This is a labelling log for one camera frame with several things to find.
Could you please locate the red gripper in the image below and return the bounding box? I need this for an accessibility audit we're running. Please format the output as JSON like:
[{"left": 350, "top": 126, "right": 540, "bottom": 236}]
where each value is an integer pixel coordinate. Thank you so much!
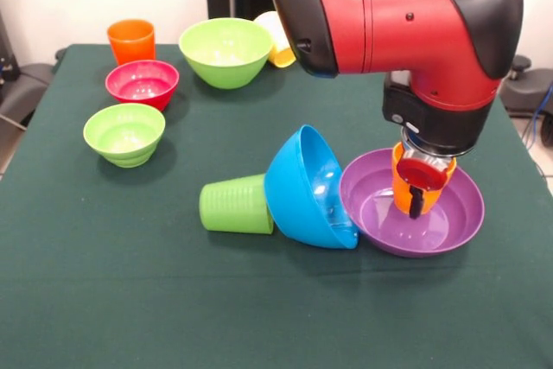
[{"left": 397, "top": 156, "right": 448, "bottom": 219}]

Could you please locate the orange cup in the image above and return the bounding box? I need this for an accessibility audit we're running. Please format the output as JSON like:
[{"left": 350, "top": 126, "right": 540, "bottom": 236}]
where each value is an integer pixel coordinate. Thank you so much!
[{"left": 391, "top": 143, "right": 458, "bottom": 217}]

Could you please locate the purple bowl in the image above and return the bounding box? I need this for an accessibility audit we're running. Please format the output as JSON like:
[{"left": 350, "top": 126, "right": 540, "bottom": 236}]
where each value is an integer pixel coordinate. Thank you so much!
[{"left": 339, "top": 147, "right": 486, "bottom": 259}]

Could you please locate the blue bowl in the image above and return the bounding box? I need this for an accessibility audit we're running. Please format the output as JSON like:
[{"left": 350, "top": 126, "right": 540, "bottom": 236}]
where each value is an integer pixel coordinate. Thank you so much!
[{"left": 264, "top": 124, "right": 360, "bottom": 251}]

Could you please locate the green cup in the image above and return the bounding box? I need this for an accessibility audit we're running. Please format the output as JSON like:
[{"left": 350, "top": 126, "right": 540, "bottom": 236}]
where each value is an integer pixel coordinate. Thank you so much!
[{"left": 198, "top": 173, "right": 276, "bottom": 235}]

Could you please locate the black caster base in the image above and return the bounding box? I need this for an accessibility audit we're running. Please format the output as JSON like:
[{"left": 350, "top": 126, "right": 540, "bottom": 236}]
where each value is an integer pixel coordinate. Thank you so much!
[{"left": 499, "top": 54, "right": 553, "bottom": 118}]

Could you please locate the yellow cup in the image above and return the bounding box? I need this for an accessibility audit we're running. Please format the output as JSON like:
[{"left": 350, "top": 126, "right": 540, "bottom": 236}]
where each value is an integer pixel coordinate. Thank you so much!
[{"left": 252, "top": 10, "right": 297, "bottom": 69}]

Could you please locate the large green bowl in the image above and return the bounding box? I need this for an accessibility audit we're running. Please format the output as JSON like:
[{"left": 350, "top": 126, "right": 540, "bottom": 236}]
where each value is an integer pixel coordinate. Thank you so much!
[{"left": 178, "top": 17, "right": 275, "bottom": 90}]

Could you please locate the dark green table cloth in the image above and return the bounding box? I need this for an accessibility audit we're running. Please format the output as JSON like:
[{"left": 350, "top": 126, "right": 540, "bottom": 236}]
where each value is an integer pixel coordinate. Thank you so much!
[{"left": 0, "top": 43, "right": 553, "bottom": 369}]

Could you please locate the pink bowl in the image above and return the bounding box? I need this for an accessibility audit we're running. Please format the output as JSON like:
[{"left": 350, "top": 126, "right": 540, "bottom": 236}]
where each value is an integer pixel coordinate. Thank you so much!
[{"left": 105, "top": 60, "right": 181, "bottom": 111}]

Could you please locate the small green bowl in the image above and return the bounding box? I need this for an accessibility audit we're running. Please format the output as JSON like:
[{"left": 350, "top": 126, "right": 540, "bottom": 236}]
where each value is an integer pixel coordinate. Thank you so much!
[{"left": 82, "top": 103, "right": 167, "bottom": 169}]

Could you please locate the red-orange cup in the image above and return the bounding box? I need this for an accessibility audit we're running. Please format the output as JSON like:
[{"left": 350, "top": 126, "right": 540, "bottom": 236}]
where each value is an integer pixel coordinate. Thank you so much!
[{"left": 106, "top": 18, "right": 156, "bottom": 67}]

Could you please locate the grey caster base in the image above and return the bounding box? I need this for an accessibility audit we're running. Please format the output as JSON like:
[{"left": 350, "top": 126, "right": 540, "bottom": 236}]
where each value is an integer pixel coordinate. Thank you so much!
[{"left": 0, "top": 62, "right": 56, "bottom": 128}]

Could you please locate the blue cable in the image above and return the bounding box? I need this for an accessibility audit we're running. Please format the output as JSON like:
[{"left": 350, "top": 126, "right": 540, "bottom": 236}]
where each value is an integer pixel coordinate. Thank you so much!
[{"left": 523, "top": 83, "right": 553, "bottom": 150}]

